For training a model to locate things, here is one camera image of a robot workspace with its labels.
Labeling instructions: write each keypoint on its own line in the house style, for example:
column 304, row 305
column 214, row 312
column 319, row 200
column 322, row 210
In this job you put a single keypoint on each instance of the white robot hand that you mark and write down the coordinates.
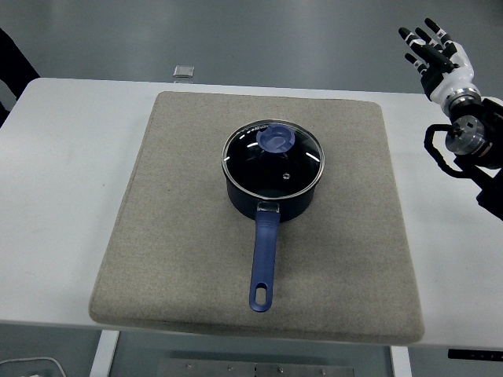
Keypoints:
column 456, row 76

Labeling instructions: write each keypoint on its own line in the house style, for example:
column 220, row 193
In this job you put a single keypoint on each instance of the glass pot lid blue knob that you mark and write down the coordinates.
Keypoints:
column 275, row 169

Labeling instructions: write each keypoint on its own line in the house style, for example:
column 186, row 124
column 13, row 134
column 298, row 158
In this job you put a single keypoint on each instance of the small silver square floor plate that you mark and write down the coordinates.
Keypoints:
column 183, row 71

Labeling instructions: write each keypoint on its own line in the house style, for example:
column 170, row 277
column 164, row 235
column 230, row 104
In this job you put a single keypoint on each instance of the black bar under table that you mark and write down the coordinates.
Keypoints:
column 475, row 354

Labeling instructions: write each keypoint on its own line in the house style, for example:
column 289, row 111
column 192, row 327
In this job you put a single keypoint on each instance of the white table leg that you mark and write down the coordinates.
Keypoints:
column 104, row 353
column 401, row 363

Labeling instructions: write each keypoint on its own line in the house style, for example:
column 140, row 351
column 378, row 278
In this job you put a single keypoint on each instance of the beige fabric mat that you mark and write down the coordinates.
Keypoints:
column 177, row 235

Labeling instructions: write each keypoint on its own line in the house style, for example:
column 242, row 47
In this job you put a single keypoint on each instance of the grey metal plate with screws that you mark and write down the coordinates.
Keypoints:
column 204, row 369

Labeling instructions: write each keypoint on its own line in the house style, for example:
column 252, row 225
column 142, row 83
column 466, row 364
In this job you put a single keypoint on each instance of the person's leg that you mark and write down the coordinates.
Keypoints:
column 17, row 55

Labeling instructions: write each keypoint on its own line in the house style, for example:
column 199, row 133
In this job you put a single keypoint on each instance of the white rounded floor object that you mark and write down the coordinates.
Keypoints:
column 19, row 368

